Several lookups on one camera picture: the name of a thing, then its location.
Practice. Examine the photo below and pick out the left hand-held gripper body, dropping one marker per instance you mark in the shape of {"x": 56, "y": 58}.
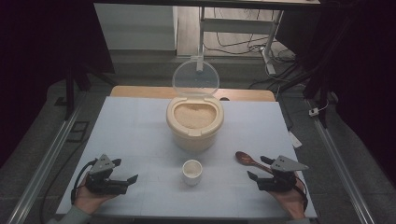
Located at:
{"x": 101, "y": 183}

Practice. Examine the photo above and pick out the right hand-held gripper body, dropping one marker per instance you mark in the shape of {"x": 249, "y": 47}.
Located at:
{"x": 280, "y": 182}

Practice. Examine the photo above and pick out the brown wooden spoon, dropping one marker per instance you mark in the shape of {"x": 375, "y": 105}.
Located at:
{"x": 246, "y": 159}

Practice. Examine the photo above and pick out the white cup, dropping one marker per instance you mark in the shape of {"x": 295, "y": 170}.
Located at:
{"x": 192, "y": 177}

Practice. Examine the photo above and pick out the beige rice container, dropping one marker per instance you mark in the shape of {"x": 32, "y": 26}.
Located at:
{"x": 194, "y": 141}

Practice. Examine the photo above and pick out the heap of rice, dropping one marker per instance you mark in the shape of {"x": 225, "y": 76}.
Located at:
{"x": 194, "y": 115}

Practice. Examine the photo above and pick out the person's left hand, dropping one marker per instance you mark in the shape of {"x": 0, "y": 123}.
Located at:
{"x": 90, "y": 200}

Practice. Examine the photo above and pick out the person's right hand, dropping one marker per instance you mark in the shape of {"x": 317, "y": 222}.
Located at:
{"x": 289, "y": 202}

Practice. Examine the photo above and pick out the white table cover board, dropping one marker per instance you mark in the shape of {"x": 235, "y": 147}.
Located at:
{"x": 130, "y": 130}

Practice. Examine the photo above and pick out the white paper tag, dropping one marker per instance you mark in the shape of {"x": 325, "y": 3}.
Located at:
{"x": 295, "y": 140}

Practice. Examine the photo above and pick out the small white box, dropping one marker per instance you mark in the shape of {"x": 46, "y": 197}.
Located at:
{"x": 313, "y": 112}

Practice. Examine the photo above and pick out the wooden table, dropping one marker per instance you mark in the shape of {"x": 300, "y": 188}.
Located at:
{"x": 140, "y": 91}

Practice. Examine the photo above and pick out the black stand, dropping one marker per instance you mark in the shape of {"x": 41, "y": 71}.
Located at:
{"x": 314, "y": 84}
{"x": 70, "y": 93}

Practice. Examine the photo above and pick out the clear round container lid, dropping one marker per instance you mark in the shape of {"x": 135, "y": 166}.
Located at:
{"x": 195, "y": 77}

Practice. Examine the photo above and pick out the metal floor rail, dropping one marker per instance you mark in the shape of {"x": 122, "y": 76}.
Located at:
{"x": 339, "y": 168}
{"x": 43, "y": 168}

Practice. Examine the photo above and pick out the white desk frame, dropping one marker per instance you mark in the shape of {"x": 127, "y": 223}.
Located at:
{"x": 236, "y": 26}

